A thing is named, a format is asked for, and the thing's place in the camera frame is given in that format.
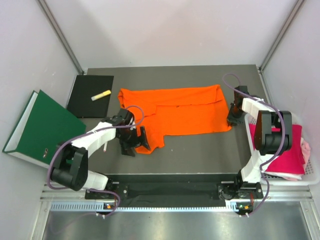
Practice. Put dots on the orange t shirt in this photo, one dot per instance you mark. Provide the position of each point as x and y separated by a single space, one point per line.
176 112

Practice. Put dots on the magenta t shirt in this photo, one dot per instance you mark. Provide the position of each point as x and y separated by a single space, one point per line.
291 161

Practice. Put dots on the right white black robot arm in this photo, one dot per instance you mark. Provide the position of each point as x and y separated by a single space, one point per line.
272 137

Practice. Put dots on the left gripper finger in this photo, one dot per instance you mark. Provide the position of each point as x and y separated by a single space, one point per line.
127 151
143 138

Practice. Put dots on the green ring binder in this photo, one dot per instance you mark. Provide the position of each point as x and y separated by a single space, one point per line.
42 125

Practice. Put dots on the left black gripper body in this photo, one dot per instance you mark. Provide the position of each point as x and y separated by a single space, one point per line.
129 138

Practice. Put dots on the grey slotted cable duct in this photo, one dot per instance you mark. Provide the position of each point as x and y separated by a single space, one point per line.
103 207

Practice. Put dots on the black notebook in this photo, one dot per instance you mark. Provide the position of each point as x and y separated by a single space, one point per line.
85 87

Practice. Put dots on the light pink t shirt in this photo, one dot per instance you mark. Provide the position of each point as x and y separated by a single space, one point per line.
306 152

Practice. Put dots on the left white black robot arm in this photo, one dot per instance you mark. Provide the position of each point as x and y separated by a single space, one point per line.
69 167

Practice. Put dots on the pink white marker pen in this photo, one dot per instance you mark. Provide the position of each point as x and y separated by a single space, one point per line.
105 148

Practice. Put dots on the yellow highlighter pen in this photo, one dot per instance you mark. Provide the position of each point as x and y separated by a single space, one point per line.
101 95

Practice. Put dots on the white plastic laundry basket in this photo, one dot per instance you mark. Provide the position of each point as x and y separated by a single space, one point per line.
311 174

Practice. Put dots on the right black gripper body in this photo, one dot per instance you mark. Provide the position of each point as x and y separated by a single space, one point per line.
235 113

